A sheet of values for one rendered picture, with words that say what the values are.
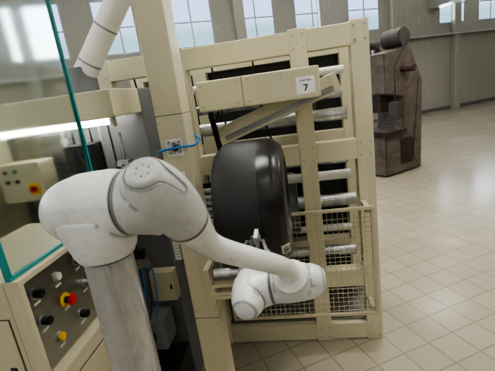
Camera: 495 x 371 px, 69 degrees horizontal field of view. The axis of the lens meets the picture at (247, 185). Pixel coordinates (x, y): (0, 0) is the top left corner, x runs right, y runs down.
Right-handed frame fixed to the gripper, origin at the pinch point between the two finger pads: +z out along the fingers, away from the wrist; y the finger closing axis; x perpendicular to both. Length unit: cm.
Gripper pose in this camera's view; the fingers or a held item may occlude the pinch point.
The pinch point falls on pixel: (255, 236)
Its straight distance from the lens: 143.1
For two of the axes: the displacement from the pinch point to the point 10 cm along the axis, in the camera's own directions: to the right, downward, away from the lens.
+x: 1.5, 9.1, 3.9
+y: -9.8, 1.0, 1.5
